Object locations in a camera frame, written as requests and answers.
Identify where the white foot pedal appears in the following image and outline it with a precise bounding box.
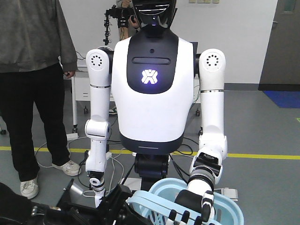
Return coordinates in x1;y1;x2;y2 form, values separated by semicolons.
215;187;239;202

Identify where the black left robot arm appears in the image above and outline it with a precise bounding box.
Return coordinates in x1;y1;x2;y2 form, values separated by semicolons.
0;180;152;225

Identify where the light blue shopping basket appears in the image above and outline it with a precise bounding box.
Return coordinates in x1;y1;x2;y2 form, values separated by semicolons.
127;178;244;225

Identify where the black camera rig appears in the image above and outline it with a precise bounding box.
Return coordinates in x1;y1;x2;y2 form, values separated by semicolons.
103;7;139;46

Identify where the person in grey jacket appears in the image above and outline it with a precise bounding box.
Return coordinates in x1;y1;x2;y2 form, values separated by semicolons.
0;0;81;199

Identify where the white humanoid robot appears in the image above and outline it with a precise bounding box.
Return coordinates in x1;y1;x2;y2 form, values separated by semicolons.
85;0;227;223

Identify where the person in beige hoodie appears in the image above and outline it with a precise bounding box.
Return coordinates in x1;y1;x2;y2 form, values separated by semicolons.
116;0;141;42

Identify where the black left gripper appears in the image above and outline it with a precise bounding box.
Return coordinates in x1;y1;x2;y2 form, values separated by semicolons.
44;179;152;225

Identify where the white desk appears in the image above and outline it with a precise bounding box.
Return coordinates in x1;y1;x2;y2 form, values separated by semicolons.
70;64;202;134

